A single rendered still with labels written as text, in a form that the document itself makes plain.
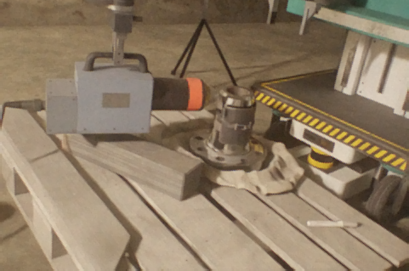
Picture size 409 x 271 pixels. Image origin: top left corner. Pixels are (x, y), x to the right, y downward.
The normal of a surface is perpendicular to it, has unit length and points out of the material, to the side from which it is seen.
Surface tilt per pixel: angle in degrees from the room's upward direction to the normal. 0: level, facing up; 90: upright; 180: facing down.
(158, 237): 0
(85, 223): 0
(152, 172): 90
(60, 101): 90
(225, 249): 0
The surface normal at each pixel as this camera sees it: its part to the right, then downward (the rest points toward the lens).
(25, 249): 0.14, -0.91
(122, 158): -0.48, 0.29
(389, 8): -0.73, 0.18
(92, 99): 0.31, 0.42
